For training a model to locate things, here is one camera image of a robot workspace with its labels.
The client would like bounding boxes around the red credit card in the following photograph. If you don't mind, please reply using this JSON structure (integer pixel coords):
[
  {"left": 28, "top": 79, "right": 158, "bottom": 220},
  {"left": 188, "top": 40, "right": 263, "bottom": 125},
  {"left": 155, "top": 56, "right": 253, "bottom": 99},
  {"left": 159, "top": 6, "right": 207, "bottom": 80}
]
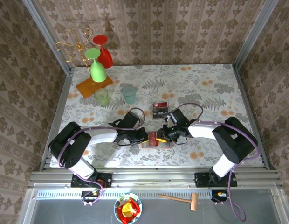
[
  {"left": 152, "top": 102, "right": 170, "bottom": 110},
  {"left": 148, "top": 132, "right": 159, "bottom": 148}
]

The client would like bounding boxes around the black VIP card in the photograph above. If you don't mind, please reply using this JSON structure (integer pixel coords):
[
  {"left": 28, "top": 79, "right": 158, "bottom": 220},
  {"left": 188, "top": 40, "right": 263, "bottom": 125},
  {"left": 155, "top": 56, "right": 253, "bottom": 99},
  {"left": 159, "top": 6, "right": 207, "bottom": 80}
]
[{"left": 153, "top": 109, "right": 170, "bottom": 120}]

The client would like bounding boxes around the small dark red packet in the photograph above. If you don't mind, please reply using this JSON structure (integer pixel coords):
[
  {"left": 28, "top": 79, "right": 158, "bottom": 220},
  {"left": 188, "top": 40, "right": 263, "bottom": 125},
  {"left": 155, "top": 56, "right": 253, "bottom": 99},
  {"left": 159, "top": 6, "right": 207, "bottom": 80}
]
[{"left": 150, "top": 99, "right": 171, "bottom": 120}]

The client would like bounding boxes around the blue plastic tumbler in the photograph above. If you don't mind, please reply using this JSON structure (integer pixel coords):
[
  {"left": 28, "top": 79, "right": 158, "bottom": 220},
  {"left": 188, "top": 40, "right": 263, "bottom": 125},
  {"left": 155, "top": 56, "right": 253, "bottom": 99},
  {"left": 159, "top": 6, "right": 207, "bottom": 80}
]
[{"left": 122, "top": 85, "right": 137, "bottom": 105}]

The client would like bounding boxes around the green plastic tumbler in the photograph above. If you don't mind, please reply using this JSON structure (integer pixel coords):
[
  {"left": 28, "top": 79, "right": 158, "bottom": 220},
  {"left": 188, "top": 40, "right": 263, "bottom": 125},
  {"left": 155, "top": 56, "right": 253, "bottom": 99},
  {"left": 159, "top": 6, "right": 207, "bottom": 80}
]
[{"left": 93, "top": 88, "right": 110, "bottom": 107}]

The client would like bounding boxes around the perforated metal strip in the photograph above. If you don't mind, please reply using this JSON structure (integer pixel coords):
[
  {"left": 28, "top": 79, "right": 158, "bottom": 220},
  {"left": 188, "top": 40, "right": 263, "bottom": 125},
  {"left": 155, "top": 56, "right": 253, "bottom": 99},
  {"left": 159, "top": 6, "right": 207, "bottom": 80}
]
[{"left": 36, "top": 190, "right": 214, "bottom": 200}]

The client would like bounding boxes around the red wrapper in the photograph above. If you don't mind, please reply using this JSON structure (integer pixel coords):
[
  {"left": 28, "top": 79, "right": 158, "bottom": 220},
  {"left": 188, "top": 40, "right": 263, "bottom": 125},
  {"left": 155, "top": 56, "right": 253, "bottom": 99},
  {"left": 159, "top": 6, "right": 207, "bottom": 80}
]
[{"left": 116, "top": 197, "right": 141, "bottom": 222}]

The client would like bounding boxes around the patterned ceramic bowl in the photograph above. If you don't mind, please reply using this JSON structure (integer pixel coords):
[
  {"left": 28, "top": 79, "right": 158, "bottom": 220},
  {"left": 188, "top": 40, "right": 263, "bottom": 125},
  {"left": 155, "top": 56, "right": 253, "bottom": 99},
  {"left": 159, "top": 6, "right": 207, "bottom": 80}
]
[{"left": 114, "top": 192, "right": 143, "bottom": 224}]

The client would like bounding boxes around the wooden mallet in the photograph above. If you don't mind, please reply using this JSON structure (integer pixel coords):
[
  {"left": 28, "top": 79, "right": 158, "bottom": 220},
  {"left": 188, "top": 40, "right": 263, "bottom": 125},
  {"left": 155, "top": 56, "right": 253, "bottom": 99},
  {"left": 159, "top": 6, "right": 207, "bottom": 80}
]
[{"left": 158, "top": 193, "right": 199, "bottom": 212}]

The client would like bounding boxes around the yellow crumpled paper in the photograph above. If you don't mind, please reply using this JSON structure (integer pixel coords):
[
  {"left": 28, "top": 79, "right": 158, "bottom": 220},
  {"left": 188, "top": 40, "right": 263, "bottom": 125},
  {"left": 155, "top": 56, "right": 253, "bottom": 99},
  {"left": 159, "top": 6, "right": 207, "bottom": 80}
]
[{"left": 122, "top": 202, "right": 134, "bottom": 214}]

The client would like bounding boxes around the black connector box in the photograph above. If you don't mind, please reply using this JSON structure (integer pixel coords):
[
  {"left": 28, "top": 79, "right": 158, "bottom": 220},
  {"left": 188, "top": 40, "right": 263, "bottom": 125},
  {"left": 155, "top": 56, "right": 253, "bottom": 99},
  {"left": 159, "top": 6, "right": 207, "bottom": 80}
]
[
  {"left": 211, "top": 190, "right": 229, "bottom": 203},
  {"left": 81, "top": 190, "right": 101, "bottom": 203}
]

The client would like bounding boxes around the green wine glass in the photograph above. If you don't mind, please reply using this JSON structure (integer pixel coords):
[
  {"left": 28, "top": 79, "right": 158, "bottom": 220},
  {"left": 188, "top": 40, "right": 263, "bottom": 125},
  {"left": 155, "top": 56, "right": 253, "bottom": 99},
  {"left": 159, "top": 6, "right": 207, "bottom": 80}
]
[{"left": 84, "top": 48, "right": 108, "bottom": 83}]

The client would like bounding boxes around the red wine glass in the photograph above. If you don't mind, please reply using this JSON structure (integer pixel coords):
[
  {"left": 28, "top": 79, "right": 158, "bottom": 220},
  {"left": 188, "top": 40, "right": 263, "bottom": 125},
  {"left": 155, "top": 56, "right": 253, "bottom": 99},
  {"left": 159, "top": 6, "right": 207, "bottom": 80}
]
[{"left": 92, "top": 35, "right": 114, "bottom": 70}]

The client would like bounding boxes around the grey metal shelf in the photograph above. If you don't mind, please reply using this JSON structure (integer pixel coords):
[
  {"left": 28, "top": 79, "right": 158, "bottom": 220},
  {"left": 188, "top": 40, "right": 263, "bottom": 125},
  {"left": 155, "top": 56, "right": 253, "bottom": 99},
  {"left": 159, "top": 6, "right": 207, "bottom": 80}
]
[{"left": 18, "top": 184, "right": 289, "bottom": 224}]

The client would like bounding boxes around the aluminium mounting rail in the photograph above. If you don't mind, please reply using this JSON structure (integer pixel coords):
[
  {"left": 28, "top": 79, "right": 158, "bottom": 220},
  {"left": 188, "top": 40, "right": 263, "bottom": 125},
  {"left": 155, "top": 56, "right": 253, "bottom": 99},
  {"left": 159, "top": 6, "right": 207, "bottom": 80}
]
[{"left": 29, "top": 168, "right": 284, "bottom": 190}]

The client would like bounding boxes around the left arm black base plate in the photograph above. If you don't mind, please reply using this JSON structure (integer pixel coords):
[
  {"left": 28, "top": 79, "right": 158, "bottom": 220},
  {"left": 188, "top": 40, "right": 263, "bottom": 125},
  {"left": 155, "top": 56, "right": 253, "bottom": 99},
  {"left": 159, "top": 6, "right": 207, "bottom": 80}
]
[{"left": 71, "top": 172, "right": 112, "bottom": 189}]

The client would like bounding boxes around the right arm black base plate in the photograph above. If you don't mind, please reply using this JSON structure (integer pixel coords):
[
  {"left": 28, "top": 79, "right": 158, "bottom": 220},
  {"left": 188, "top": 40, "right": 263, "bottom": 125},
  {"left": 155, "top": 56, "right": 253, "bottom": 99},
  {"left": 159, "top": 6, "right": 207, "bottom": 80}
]
[{"left": 194, "top": 171, "right": 238, "bottom": 188}]

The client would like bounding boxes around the gold wire glass rack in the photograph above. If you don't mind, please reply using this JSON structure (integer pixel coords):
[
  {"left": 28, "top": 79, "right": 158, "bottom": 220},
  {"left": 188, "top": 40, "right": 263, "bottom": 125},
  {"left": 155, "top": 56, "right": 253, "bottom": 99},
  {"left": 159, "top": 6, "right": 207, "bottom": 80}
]
[{"left": 53, "top": 28, "right": 114, "bottom": 98}]

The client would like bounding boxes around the aluminium side rail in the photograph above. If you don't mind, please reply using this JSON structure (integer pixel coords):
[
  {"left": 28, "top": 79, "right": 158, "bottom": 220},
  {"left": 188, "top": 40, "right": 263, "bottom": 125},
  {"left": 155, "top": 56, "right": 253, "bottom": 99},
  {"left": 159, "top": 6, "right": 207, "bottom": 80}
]
[
  {"left": 232, "top": 65, "right": 275, "bottom": 170},
  {"left": 39, "top": 69, "right": 74, "bottom": 172}
]

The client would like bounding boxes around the aluminium frame post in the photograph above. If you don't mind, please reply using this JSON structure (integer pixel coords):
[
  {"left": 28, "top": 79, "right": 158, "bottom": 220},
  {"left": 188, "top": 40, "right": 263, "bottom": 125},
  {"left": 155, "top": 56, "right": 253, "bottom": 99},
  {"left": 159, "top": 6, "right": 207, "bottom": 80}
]
[
  {"left": 21, "top": 0, "right": 73, "bottom": 75},
  {"left": 232, "top": 0, "right": 280, "bottom": 70}
]

